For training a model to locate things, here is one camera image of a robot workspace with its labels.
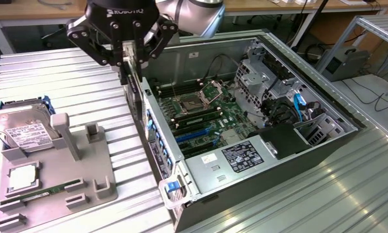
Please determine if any black cable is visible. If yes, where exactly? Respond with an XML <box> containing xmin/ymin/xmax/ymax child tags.
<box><xmin>342</xmin><ymin>77</ymin><xmax>388</xmax><ymax>112</ymax></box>

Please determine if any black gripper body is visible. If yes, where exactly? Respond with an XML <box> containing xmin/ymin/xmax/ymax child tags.
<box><xmin>86</xmin><ymin>0</ymin><xmax>161</xmax><ymax>42</ymax></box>

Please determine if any silver CPU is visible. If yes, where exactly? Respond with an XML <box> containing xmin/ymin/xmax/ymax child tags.
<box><xmin>8</xmin><ymin>166</ymin><xmax>40</xmax><ymax>189</ymax></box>

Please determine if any aluminium slat table frame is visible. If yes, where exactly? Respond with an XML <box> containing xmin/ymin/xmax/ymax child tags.
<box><xmin>323</xmin><ymin>15</ymin><xmax>388</xmax><ymax>75</ymax></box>

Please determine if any grey parts rack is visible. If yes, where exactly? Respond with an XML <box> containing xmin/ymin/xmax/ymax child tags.
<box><xmin>0</xmin><ymin>113</ymin><xmax>120</xmax><ymax>232</ymax></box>

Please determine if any blue expansion slot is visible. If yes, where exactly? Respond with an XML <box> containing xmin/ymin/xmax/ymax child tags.
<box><xmin>175</xmin><ymin>128</ymin><xmax>213</xmax><ymax>143</ymax></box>

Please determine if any green RAM stick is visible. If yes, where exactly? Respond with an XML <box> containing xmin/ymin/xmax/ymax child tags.
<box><xmin>173</xmin><ymin>113</ymin><xmax>222</xmax><ymax>126</ymax></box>
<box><xmin>0</xmin><ymin>179</ymin><xmax>82</xmax><ymax>204</ymax></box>

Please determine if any metal disk bay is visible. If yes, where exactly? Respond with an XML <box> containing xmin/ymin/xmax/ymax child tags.
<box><xmin>294</xmin><ymin>113</ymin><xmax>359</xmax><ymax>147</ymax></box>

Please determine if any long black expansion slot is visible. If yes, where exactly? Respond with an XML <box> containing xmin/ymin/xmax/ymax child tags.
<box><xmin>183</xmin><ymin>147</ymin><xmax>217</xmax><ymax>158</ymax></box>
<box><xmin>173</xmin><ymin>122</ymin><xmax>210</xmax><ymax>136</ymax></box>
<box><xmin>181</xmin><ymin>141</ymin><xmax>215</xmax><ymax>152</ymax></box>

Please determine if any grey power supply unit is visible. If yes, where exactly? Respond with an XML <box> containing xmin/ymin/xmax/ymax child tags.
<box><xmin>183</xmin><ymin>134</ymin><xmax>281</xmax><ymax>197</ymax></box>

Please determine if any CPU socket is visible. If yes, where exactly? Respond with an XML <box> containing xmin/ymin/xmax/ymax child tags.
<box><xmin>178</xmin><ymin>94</ymin><xmax>211</xmax><ymax>115</ymax></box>

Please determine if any blue case latch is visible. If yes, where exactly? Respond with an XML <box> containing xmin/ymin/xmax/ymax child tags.
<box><xmin>166</xmin><ymin>181</ymin><xmax>182</xmax><ymax>193</ymax></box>

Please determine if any black tripod base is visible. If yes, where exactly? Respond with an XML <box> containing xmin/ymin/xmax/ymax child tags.
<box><xmin>40</xmin><ymin>23</ymin><xmax>86</xmax><ymax>49</ymax></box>

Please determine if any metal drive cage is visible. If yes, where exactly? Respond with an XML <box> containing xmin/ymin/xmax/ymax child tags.
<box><xmin>235</xmin><ymin>40</ymin><xmax>299</xmax><ymax>124</ymax></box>

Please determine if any silver chipset heatsink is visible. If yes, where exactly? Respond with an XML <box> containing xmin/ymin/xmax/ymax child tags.
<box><xmin>221</xmin><ymin>130</ymin><xmax>245</xmax><ymax>144</ymax></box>

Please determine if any hard disk with blue carrier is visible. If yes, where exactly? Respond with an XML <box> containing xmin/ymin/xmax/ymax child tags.
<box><xmin>0</xmin><ymin>95</ymin><xmax>62</xmax><ymax>153</ymax></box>

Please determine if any grey computer tower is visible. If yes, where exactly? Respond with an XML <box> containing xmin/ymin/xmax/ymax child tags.
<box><xmin>315</xmin><ymin>47</ymin><xmax>373</xmax><ymax>83</ymax></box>

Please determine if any black wire bundle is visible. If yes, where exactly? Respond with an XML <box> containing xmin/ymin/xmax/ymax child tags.
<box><xmin>262</xmin><ymin>97</ymin><xmax>299</xmax><ymax>128</ymax></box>

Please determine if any open PC case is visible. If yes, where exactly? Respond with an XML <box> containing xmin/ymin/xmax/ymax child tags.
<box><xmin>130</xmin><ymin>28</ymin><xmax>367</xmax><ymax>233</ymax></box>

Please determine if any wooden desk with white frame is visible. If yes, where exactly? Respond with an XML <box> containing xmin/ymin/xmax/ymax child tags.
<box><xmin>0</xmin><ymin>0</ymin><xmax>388</xmax><ymax>55</ymax></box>

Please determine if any black graphics card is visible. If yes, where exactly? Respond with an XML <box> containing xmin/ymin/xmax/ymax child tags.
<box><xmin>120</xmin><ymin>40</ymin><xmax>146</xmax><ymax>122</ymax></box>

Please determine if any blue disk wire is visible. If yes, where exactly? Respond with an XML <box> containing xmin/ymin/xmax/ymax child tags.
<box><xmin>293</xmin><ymin>93</ymin><xmax>309</xmax><ymax>122</ymax></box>

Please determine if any metal socket cover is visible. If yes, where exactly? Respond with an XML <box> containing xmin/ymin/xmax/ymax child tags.
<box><xmin>199</xmin><ymin>80</ymin><xmax>227</xmax><ymax>105</ymax></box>

